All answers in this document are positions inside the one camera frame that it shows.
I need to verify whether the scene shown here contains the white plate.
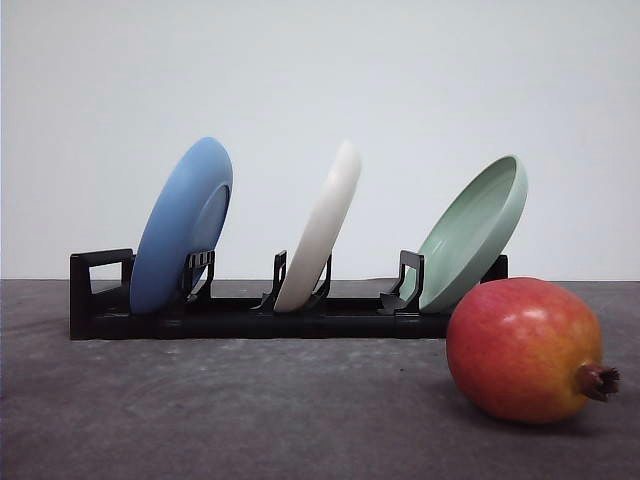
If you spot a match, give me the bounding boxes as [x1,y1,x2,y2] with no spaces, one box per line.
[274,140,362,312]

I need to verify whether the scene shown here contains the red pomegranate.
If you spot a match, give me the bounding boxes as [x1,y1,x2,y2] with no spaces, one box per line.
[446,277,620,423]

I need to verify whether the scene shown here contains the blue plate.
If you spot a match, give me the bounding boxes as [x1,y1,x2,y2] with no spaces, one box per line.
[129,137,234,315]

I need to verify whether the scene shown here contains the light green plate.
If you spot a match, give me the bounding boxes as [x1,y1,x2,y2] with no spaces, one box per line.
[401,155,529,312]

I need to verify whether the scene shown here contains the black plastic dish rack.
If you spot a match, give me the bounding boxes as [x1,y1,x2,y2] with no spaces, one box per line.
[69,249,450,340]

